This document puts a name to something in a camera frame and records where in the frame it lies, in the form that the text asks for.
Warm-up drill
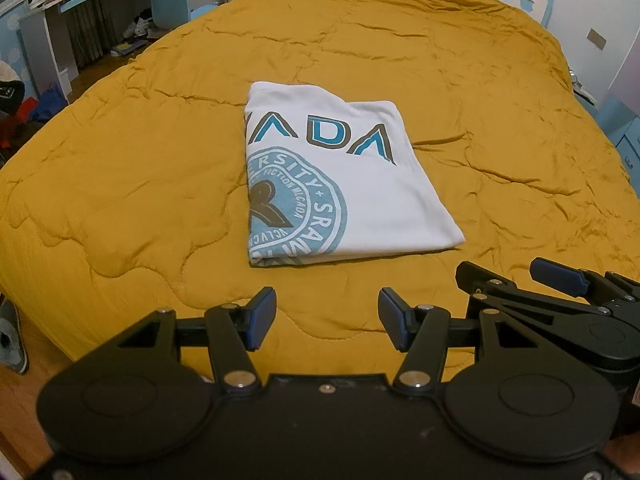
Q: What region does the white desk with blue edge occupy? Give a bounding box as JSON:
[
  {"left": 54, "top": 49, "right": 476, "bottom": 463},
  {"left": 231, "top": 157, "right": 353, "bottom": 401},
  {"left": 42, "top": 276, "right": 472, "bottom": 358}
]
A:
[{"left": 0, "top": 0, "right": 151, "bottom": 97}]

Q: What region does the white printed sweatshirt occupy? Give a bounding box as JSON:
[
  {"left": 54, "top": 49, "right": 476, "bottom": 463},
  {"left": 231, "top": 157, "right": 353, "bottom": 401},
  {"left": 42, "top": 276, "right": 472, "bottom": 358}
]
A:
[{"left": 244, "top": 81, "right": 466, "bottom": 268}]

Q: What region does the grey desk curtain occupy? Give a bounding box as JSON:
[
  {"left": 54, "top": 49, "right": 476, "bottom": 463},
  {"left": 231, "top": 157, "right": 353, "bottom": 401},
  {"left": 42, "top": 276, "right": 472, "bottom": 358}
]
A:
[{"left": 65, "top": 0, "right": 121, "bottom": 69}]

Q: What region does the light blue nightstand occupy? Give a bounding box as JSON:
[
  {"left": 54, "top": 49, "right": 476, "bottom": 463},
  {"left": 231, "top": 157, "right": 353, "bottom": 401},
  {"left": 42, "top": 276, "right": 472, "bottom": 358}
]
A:
[{"left": 597, "top": 95, "right": 640, "bottom": 187}]

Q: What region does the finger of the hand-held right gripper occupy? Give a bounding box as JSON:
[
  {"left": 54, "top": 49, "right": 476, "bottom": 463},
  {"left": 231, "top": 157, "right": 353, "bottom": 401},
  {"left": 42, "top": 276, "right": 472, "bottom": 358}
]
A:
[
  {"left": 530, "top": 257, "right": 640, "bottom": 311},
  {"left": 456, "top": 261, "right": 613, "bottom": 321}
]

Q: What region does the black bag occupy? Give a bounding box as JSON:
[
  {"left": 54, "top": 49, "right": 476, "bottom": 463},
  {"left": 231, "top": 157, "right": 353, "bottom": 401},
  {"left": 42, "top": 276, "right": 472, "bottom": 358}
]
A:
[{"left": 0, "top": 60, "right": 26, "bottom": 117}]

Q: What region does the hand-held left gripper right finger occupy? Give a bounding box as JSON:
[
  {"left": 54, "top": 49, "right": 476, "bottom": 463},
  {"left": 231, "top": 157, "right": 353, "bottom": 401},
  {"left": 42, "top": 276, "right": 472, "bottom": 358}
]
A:
[{"left": 378, "top": 287, "right": 541, "bottom": 396}]

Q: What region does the yellow quilted blanket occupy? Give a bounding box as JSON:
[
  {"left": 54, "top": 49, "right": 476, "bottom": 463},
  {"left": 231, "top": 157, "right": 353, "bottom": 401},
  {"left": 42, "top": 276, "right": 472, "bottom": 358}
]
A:
[{"left": 0, "top": 0, "right": 640, "bottom": 377}]

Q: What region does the grey slipper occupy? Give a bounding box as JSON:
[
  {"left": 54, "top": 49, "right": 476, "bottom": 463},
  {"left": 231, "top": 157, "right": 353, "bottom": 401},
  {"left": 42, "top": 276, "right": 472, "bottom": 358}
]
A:
[{"left": 0, "top": 297, "right": 31, "bottom": 376}]

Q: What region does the red cloth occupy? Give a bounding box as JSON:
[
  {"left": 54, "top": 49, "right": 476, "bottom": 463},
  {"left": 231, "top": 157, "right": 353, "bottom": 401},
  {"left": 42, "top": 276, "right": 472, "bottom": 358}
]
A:
[{"left": 0, "top": 100, "right": 37, "bottom": 150}]

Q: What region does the pair of white sneakers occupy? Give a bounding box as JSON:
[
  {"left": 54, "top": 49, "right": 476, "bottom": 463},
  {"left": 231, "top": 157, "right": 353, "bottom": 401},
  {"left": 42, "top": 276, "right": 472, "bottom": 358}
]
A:
[{"left": 122, "top": 15, "right": 154, "bottom": 41}]

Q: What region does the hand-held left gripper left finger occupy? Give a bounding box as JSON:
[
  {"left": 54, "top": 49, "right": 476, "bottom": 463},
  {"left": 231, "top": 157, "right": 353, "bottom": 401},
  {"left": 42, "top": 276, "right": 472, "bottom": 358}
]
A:
[{"left": 117, "top": 286, "right": 278, "bottom": 394}]

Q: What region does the blue bag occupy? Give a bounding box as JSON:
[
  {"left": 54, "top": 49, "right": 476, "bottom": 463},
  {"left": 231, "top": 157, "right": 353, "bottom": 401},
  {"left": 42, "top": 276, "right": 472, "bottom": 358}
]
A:
[{"left": 27, "top": 85, "right": 69, "bottom": 124}]

